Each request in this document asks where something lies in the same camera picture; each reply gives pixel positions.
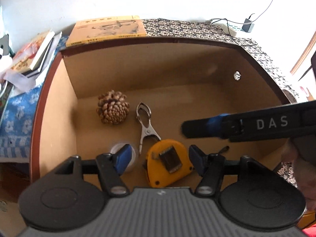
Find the person's right hand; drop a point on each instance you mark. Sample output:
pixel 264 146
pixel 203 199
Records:
pixel 295 170

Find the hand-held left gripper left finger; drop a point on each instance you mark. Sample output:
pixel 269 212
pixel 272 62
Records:
pixel 124 158

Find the blue floral cloth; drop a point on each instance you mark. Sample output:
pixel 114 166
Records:
pixel 17 113

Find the yellow book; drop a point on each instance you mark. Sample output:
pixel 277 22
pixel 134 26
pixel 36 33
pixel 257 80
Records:
pixel 106 29

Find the white power strip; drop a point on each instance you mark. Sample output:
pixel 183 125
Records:
pixel 233 30

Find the brown pine cone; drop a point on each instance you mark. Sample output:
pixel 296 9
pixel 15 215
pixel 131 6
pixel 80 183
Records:
pixel 113 111

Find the black charger adapter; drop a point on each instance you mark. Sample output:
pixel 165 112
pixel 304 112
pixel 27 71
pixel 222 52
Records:
pixel 247 26

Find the silver metal clip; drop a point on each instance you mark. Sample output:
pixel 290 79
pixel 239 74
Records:
pixel 147 130

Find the white plastic sheet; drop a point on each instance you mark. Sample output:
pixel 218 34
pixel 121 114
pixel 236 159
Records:
pixel 17 80

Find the yellow tape measure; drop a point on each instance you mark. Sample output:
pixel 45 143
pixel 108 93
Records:
pixel 154 158

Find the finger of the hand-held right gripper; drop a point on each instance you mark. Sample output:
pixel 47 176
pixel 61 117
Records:
pixel 246 126

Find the brown cardboard box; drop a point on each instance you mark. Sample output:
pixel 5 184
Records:
pixel 172 66

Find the pale wooden frame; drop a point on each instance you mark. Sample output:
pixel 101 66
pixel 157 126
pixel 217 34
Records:
pixel 303 54

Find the colourful picture book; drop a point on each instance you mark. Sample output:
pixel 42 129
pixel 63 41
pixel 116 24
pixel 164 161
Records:
pixel 27 56

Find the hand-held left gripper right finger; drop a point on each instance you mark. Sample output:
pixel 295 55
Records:
pixel 197 159

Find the dark cover book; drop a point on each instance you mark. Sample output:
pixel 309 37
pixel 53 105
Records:
pixel 43 64

